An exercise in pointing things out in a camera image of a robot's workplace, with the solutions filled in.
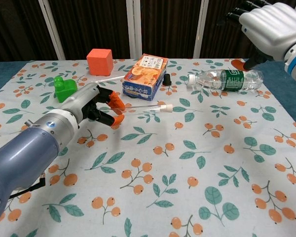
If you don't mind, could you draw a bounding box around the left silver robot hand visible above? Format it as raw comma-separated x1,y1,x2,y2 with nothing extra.
63,82,126,127

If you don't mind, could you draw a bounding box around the green toy building block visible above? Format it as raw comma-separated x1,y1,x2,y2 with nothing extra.
53,76,78,103

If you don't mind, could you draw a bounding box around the floral print tablecloth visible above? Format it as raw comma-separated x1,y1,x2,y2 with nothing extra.
0,58,296,237

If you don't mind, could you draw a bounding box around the orange foam cube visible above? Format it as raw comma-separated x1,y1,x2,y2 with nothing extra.
86,48,113,77

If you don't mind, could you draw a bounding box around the clear bottle with green label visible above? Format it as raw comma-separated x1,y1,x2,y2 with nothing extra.
187,69,265,93

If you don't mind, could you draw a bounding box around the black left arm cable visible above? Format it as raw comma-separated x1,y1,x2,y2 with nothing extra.
9,173,46,199

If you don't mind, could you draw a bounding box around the clear glass dropper pipette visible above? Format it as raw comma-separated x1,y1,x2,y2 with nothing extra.
92,75,127,84

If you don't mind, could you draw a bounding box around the clear glass test tube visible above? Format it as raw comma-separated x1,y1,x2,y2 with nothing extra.
105,104,165,113

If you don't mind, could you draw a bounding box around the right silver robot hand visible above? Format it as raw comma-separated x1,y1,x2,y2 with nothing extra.
217,0,296,73

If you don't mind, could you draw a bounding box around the orange and blue snack box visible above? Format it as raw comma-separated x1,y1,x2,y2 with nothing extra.
122,53,170,102

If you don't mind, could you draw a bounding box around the white frame post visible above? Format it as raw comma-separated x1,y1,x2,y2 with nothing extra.
126,0,142,60
38,0,66,60
193,0,210,59

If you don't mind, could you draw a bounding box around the black pleated curtain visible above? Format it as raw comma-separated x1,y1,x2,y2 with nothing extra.
0,0,296,64

